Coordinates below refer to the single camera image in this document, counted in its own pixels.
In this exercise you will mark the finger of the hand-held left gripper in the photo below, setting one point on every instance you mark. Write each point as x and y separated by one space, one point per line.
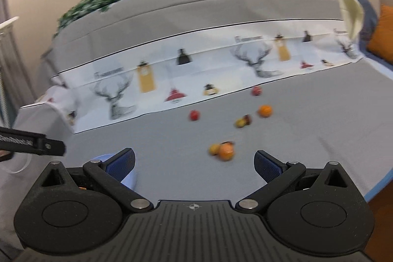
50 146

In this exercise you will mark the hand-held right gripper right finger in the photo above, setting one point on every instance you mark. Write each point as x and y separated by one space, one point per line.
268 166

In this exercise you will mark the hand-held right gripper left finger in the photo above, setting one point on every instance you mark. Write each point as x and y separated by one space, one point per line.
119 165

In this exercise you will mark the light blue plate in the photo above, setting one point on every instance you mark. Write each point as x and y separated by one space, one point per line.
130 179

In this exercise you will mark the orange tangerine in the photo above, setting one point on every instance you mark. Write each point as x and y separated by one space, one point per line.
264 111
227 152

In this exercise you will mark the dark red jujube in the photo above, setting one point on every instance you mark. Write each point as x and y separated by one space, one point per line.
247 119

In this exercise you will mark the yellow round fruit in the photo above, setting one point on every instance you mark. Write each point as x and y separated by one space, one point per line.
213 150

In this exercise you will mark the small red fruit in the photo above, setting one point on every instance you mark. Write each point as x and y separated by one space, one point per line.
256 91
194 115

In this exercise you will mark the yellow-green round fruit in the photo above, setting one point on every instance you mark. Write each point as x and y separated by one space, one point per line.
239 123

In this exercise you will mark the grey printed bedsheet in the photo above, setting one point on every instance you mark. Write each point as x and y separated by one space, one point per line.
215 19

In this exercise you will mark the cream pillow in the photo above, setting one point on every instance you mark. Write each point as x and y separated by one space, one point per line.
350 10

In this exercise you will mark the orange cushion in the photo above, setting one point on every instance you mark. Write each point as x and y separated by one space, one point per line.
383 31

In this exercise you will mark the blue sheet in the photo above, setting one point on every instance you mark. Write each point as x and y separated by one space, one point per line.
370 13

